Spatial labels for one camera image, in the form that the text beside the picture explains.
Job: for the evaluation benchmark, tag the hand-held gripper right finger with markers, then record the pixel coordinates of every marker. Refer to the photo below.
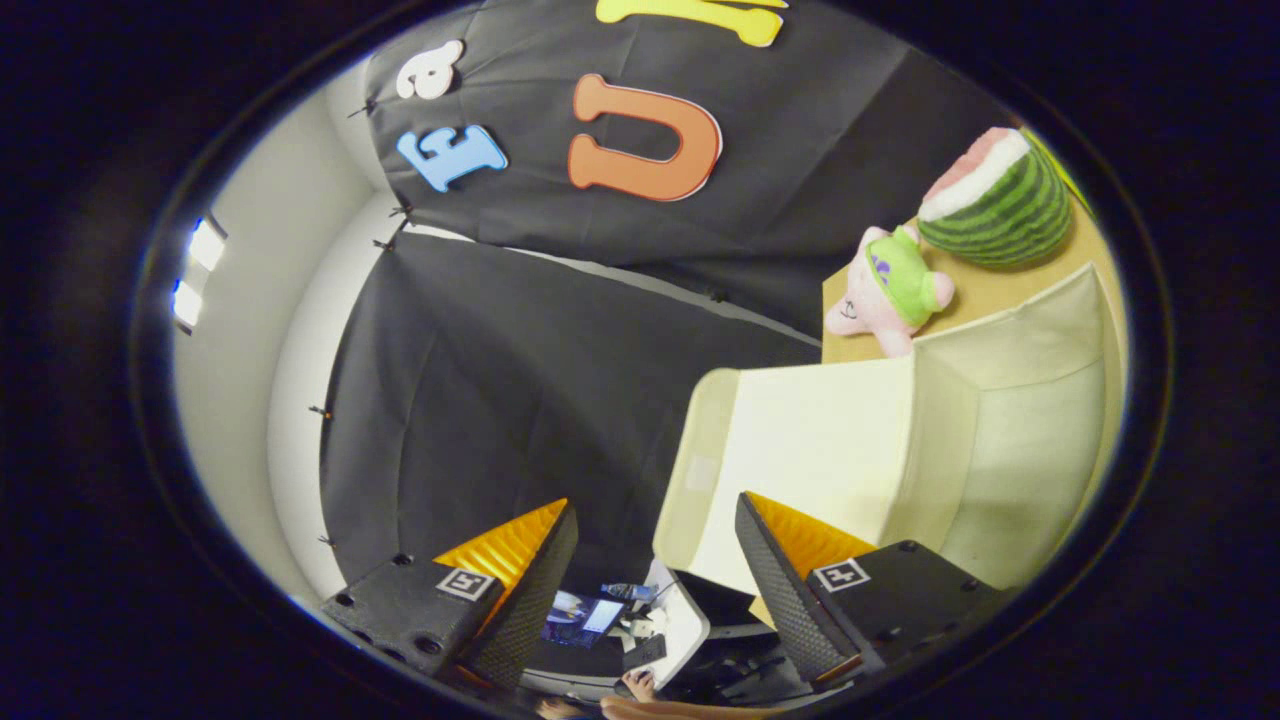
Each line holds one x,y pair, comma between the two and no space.
790,600

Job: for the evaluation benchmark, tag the white side table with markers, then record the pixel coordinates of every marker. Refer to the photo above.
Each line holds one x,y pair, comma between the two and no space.
685,625

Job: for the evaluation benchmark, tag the open laptop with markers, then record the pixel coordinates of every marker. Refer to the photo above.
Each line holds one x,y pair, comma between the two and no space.
600,615

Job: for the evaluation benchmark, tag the long ceiling light panel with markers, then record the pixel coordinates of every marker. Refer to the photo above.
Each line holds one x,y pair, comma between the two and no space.
205,245

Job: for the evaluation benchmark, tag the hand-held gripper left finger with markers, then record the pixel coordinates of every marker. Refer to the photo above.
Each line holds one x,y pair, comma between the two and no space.
525,600

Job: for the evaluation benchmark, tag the pink plush toy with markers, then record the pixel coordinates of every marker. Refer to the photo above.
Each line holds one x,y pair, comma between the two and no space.
880,310

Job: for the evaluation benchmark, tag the watermelon slice plush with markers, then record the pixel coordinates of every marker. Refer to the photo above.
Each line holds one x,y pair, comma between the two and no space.
1000,210

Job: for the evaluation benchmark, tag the beige fabric storage box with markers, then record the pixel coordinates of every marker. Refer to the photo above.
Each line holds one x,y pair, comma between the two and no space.
830,440

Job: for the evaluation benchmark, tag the clear water bottle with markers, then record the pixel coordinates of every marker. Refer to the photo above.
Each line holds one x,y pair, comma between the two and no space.
628,592

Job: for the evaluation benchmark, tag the black backdrop cloth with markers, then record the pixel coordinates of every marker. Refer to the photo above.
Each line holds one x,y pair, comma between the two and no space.
560,380

